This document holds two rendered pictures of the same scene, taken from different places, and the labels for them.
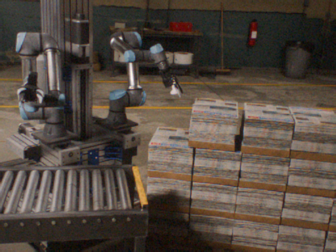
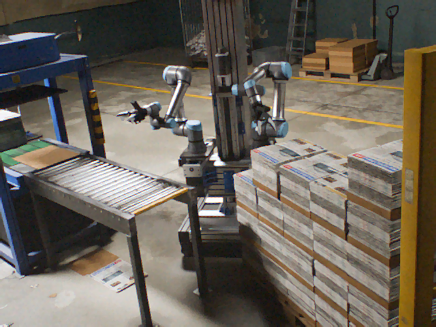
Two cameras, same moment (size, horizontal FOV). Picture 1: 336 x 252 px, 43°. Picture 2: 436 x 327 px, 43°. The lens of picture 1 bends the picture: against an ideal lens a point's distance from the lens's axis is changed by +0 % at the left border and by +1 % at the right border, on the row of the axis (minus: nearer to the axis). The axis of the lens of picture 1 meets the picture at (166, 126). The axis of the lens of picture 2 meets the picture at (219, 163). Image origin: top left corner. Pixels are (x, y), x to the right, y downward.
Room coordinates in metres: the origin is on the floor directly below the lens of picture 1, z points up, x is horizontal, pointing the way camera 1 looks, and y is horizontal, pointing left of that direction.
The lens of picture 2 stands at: (0.63, -2.74, 2.20)
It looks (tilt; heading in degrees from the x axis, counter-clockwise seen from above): 21 degrees down; 58
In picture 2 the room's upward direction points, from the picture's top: 6 degrees counter-clockwise
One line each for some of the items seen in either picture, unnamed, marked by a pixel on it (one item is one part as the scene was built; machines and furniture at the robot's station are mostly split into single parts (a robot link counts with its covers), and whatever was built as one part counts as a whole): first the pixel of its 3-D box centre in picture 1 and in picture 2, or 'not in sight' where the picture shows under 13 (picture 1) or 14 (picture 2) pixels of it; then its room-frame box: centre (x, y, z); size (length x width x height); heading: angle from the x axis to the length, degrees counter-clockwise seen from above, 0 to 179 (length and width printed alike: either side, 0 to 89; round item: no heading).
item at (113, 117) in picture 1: (117, 115); (261, 143); (2.94, 0.36, 0.87); 0.15 x 0.15 x 0.10
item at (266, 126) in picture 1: (264, 128); (321, 183); (2.61, -0.63, 0.95); 0.38 x 0.29 x 0.23; 173
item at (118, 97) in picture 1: (118, 99); (260, 128); (2.95, 0.35, 0.98); 0.13 x 0.12 x 0.14; 118
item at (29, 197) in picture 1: (30, 193); (113, 187); (1.87, 0.64, 0.77); 0.47 x 0.05 x 0.05; 11
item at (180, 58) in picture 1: (154, 47); not in sight; (8.69, 0.33, 0.55); 1.80 x 0.70 x 1.09; 101
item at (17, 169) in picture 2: not in sight; (35, 160); (1.64, 1.76, 0.75); 0.70 x 0.65 x 0.10; 101
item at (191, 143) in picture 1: (211, 141); (274, 184); (2.54, -0.30, 0.86); 0.29 x 0.16 x 0.04; 83
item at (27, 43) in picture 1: (30, 77); (178, 101); (2.56, 0.85, 1.19); 0.15 x 0.12 x 0.55; 108
